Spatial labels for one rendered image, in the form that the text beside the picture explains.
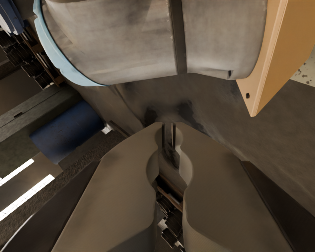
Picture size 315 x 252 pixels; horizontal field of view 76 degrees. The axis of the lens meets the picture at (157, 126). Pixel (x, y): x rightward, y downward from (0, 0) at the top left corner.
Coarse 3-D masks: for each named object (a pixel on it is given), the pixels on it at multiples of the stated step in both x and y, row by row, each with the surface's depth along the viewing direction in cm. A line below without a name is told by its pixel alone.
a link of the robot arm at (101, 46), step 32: (64, 0) 21; (96, 0) 21; (128, 0) 22; (160, 0) 23; (64, 32) 25; (96, 32) 24; (128, 32) 24; (160, 32) 24; (64, 64) 27; (96, 64) 27; (128, 64) 27; (160, 64) 28
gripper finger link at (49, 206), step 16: (96, 160) 9; (80, 176) 8; (64, 192) 7; (80, 192) 7; (48, 208) 7; (64, 208) 7; (32, 224) 6; (48, 224) 6; (64, 224) 6; (16, 240) 6; (32, 240) 6; (48, 240) 6
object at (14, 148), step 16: (48, 96) 307; (64, 96) 295; (80, 96) 299; (16, 112) 297; (32, 112) 286; (48, 112) 278; (0, 128) 277; (16, 128) 268; (32, 128) 273; (0, 144) 255; (16, 144) 268; (32, 144) 282; (0, 160) 263; (16, 160) 277; (0, 176) 271
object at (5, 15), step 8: (0, 0) 58; (8, 0) 60; (16, 0) 63; (24, 0) 64; (32, 0) 66; (0, 8) 60; (8, 8) 60; (16, 8) 63; (24, 8) 67; (32, 8) 69; (0, 16) 64; (8, 16) 62; (16, 16) 63; (24, 16) 70; (8, 24) 65; (16, 24) 66; (16, 32) 71
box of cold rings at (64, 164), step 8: (96, 136) 285; (104, 136) 282; (88, 144) 278; (96, 144) 275; (72, 152) 274; (80, 152) 271; (64, 160) 268; (72, 160) 265; (64, 168) 259; (152, 184) 219; (160, 216) 271
